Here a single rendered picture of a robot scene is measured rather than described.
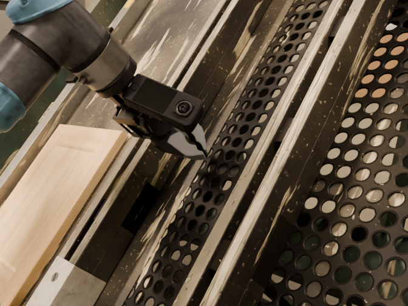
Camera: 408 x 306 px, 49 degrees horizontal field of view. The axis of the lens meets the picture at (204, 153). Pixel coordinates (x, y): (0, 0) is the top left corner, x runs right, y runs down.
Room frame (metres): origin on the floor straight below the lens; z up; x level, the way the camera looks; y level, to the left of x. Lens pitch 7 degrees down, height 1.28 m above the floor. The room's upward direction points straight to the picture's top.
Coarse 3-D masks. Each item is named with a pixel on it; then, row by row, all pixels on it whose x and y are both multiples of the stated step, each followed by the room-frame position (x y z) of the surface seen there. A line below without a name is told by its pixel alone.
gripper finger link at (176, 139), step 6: (174, 132) 0.70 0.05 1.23; (180, 132) 0.70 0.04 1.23; (174, 138) 0.69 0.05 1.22; (180, 138) 0.70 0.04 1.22; (174, 144) 0.69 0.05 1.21; (180, 144) 0.70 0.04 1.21; (186, 144) 0.71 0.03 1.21; (192, 144) 0.72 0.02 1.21; (180, 150) 0.70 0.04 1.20; (186, 150) 0.71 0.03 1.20; (192, 150) 0.72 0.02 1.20; (198, 150) 0.72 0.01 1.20; (186, 156) 0.71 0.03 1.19; (192, 156) 0.72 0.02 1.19; (198, 156) 0.73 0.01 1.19; (204, 156) 0.74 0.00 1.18
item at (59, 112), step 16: (128, 0) 1.42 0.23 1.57; (144, 0) 1.41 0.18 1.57; (128, 16) 1.37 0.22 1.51; (112, 32) 1.33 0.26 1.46; (64, 96) 1.24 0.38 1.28; (80, 96) 1.26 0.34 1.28; (48, 112) 1.24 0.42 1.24; (64, 112) 1.23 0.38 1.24; (48, 128) 1.20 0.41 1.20; (32, 144) 1.17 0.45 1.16; (16, 160) 1.16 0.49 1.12; (32, 160) 1.17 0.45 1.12; (16, 176) 1.14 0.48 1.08; (0, 192) 1.11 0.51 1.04
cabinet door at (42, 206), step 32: (64, 128) 1.16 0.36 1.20; (96, 128) 1.05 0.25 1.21; (64, 160) 1.05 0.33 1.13; (96, 160) 0.95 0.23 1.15; (32, 192) 1.04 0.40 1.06; (64, 192) 0.95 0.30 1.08; (0, 224) 1.03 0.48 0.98; (32, 224) 0.95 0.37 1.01; (64, 224) 0.87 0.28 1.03; (0, 256) 0.94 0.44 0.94; (32, 256) 0.86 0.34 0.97; (0, 288) 0.85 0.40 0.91
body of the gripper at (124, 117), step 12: (132, 60) 0.64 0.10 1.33; (132, 72) 0.63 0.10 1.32; (120, 84) 0.62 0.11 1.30; (108, 96) 0.63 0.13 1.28; (120, 96) 0.67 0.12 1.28; (120, 108) 0.72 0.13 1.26; (120, 120) 0.70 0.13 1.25; (132, 120) 0.67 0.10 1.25; (144, 120) 0.66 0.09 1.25; (156, 120) 0.67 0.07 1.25; (132, 132) 0.72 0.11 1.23; (144, 132) 0.69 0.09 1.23; (156, 132) 0.67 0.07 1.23; (168, 132) 0.69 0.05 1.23
